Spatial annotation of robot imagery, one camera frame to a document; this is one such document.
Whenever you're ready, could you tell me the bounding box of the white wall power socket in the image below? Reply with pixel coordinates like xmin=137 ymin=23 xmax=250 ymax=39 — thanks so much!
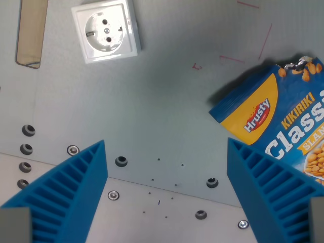
xmin=70 ymin=0 xmax=142 ymax=64

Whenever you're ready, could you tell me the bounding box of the wooden slot cutout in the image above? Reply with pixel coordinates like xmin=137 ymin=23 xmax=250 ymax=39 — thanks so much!
xmin=15 ymin=0 xmax=49 ymax=69

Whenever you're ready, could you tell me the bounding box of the blue Hrusty peanut bag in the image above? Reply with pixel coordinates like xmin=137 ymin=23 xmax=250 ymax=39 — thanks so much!
xmin=208 ymin=56 xmax=324 ymax=187

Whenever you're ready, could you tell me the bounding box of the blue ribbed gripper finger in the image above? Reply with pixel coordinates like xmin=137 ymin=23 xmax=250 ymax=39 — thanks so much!
xmin=226 ymin=137 xmax=324 ymax=243
xmin=0 ymin=139 xmax=109 ymax=243

